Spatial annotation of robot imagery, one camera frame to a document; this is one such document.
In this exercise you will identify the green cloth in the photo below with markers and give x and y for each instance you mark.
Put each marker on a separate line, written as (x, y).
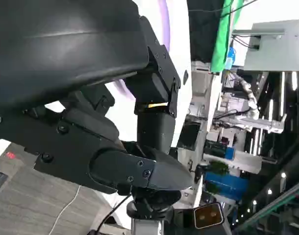
(223, 36)

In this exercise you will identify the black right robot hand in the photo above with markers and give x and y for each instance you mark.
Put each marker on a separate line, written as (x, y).
(154, 203)

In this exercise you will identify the lilac plate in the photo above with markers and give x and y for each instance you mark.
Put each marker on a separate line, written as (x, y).
(165, 36)

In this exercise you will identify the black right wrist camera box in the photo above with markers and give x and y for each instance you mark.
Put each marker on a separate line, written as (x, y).
(208, 216)

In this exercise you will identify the blue box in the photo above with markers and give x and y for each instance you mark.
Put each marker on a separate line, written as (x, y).
(225, 184)

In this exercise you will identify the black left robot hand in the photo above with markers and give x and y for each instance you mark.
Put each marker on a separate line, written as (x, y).
(66, 49)

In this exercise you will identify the grey metal cabinet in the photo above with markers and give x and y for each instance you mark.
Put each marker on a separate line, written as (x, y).
(277, 49)

